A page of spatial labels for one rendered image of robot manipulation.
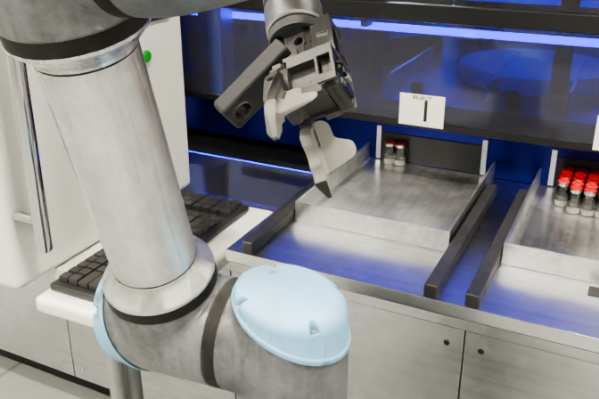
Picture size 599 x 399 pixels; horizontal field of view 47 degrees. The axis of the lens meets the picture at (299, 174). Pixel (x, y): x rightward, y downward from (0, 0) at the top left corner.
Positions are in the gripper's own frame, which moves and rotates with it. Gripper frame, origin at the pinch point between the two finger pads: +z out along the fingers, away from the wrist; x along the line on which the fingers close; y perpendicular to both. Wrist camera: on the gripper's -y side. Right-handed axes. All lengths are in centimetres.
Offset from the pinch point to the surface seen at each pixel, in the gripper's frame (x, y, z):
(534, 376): 82, 13, 9
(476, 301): 26.7, 12.2, 10.2
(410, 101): 43, 8, -35
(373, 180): 50, -4, -25
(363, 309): 75, -17, -10
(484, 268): 31.6, 13.8, 4.3
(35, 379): 104, -134, -25
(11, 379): 101, -141, -26
